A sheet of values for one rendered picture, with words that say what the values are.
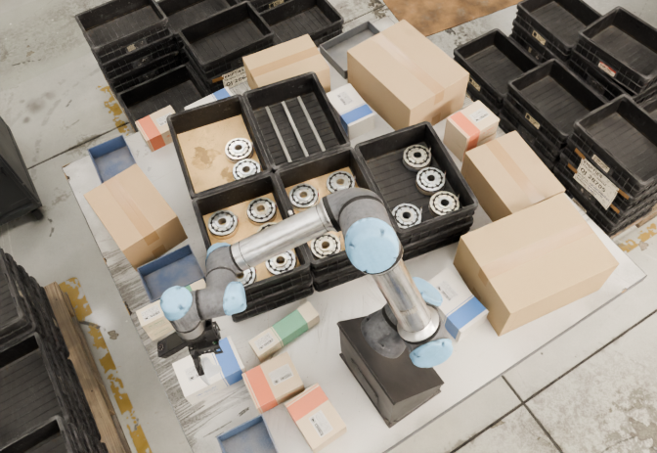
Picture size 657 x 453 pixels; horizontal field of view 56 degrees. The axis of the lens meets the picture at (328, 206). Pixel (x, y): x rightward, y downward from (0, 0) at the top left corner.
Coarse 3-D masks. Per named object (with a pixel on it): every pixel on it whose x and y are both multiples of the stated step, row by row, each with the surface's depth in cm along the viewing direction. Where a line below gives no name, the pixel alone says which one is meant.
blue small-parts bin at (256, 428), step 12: (252, 420) 187; (264, 420) 187; (228, 432) 186; (240, 432) 191; (252, 432) 191; (264, 432) 191; (228, 444) 190; (240, 444) 189; (252, 444) 189; (264, 444) 189
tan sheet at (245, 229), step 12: (240, 204) 221; (204, 216) 219; (240, 216) 219; (276, 216) 218; (240, 228) 216; (252, 228) 216; (216, 240) 214; (228, 240) 214; (240, 240) 213; (264, 264) 208; (240, 276) 206; (264, 276) 206
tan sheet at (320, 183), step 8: (344, 168) 228; (320, 176) 226; (296, 184) 225; (312, 184) 224; (320, 184) 224; (288, 192) 223; (320, 192) 223; (320, 200) 221; (328, 232) 214; (344, 248) 210
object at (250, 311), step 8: (312, 280) 206; (296, 288) 205; (304, 288) 210; (312, 288) 215; (272, 296) 203; (280, 296) 208; (288, 296) 209; (296, 296) 213; (304, 296) 214; (248, 304) 202; (256, 304) 204; (264, 304) 208; (272, 304) 211; (280, 304) 212; (240, 312) 207; (248, 312) 209; (256, 312) 211; (264, 312) 211; (240, 320) 210
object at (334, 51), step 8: (360, 24) 280; (368, 24) 283; (344, 32) 277; (352, 32) 280; (360, 32) 283; (368, 32) 283; (376, 32) 280; (328, 40) 275; (336, 40) 278; (344, 40) 281; (352, 40) 281; (360, 40) 281; (320, 48) 275; (328, 48) 279; (336, 48) 279; (344, 48) 278; (328, 56) 271; (336, 56) 276; (344, 56) 276; (336, 64) 268; (344, 64) 273; (344, 72) 266
